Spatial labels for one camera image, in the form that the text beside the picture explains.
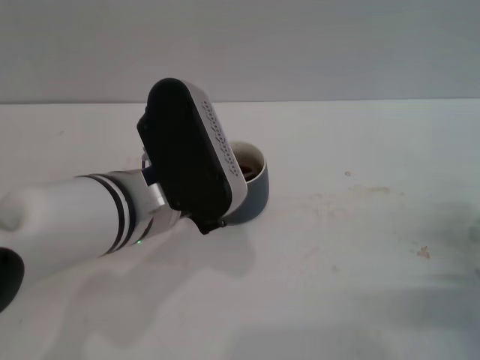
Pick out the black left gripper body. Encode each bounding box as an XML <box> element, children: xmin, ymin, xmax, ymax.
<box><xmin>183</xmin><ymin>209</ymin><xmax>228</xmax><ymax>236</ymax></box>

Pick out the grey ceramic cup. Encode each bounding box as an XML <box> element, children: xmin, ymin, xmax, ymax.
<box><xmin>223</xmin><ymin>140</ymin><xmax>270</xmax><ymax>227</ymax></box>

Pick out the black white wrist camera box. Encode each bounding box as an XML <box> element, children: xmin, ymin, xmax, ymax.
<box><xmin>136</xmin><ymin>77</ymin><xmax>249</xmax><ymax>224</ymax></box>

